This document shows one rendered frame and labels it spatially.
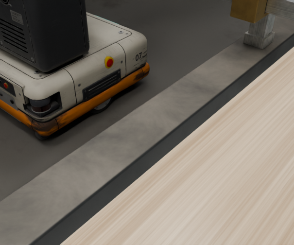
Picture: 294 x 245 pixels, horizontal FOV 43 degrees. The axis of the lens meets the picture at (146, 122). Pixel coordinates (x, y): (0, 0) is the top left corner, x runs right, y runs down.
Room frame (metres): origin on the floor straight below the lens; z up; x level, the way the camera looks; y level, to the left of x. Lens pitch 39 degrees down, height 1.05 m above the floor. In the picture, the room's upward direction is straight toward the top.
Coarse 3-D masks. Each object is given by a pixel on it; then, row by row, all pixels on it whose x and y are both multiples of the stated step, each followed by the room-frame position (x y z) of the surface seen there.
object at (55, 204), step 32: (288, 32) 0.75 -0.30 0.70; (224, 64) 0.61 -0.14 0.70; (256, 64) 0.61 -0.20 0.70; (160, 96) 0.51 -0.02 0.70; (192, 96) 0.51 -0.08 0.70; (224, 96) 0.53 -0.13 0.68; (128, 128) 0.43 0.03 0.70; (160, 128) 0.43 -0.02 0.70; (192, 128) 0.46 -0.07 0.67; (64, 160) 0.36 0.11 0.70; (96, 160) 0.36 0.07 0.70; (128, 160) 0.36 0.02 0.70; (32, 192) 0.30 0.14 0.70; (64, 192) 0.30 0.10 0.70; (96, 192) 0.30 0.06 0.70; (0, 224) 0.26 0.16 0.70; (32, 224) 0.26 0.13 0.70; (64, 224) 0.26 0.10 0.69
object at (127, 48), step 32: (96, 32) 1.64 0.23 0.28; (128, 32) 1.64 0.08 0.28; (0, 64) 1.34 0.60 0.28; (96, 64) 1.38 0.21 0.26; (128, 64) 1.51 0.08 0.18; (0, 96) 1.32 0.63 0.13; (32, 96) 1.16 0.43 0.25; (64, 96) 1.23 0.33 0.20; (96, 96) 1.35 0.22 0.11; (32, 128) 1.17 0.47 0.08
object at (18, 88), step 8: (0, 72) 1.29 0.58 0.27; (0, 80) 1.29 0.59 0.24; (8, 80) 1.24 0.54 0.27; (16, 80) 1.24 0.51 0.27; (0, 88) 1.29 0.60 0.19; (8, 88) 1.26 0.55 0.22; (16, 88) 1.21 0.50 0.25; (16, 96) 1.22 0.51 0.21; (24, 96) 1.19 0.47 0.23; (24, 104) 1.19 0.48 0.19
